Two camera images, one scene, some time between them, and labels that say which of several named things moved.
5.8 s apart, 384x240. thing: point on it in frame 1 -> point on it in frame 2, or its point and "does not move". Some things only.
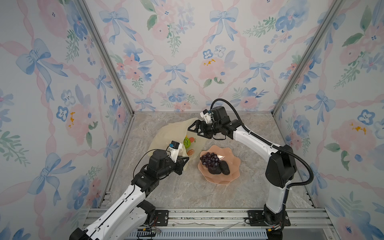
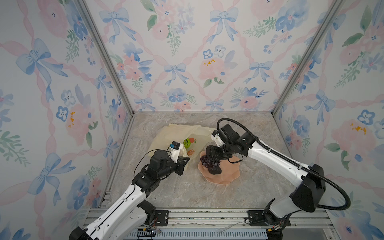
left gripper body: [170, 167] does not move
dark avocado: [215, 170] does not move
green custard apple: [187, 142] does not move
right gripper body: [208, 129] -> [223, 152]
